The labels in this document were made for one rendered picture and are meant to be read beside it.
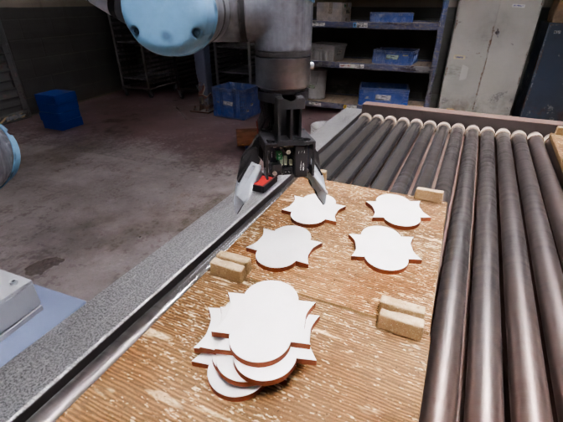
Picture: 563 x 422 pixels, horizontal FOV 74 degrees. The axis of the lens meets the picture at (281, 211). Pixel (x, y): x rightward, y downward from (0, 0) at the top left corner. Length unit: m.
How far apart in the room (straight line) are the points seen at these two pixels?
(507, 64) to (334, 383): 4.85
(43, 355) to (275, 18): 0.52
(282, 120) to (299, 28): 0.12
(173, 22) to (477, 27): 4.79
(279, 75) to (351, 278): 0.33
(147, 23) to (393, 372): 0.45
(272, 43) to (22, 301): 0.55
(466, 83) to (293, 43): 4.68
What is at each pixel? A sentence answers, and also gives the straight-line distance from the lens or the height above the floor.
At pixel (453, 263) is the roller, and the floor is 0.92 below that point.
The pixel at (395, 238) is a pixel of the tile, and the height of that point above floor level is 0.95.
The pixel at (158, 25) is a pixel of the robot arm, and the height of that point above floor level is 1.31.
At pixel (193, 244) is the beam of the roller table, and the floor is 0.91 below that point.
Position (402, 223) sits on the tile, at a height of 0.95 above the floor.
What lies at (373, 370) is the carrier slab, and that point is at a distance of 0.50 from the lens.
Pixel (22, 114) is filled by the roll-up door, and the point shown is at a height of 0.06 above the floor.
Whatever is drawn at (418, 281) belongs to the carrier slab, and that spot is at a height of 0.94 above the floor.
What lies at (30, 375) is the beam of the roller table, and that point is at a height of 0.91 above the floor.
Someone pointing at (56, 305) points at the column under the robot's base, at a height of 0.87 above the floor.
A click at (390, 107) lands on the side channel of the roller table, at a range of 1.62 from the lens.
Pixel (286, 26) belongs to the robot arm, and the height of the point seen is 1.30.
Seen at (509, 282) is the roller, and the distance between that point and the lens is 0.74.
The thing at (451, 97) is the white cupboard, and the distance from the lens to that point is 5.17.
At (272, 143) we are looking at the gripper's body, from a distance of 0.52.
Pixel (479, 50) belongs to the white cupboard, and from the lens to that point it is 5.09.
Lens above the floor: 1.32
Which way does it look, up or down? 29 degrees down
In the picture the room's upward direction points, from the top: straight up
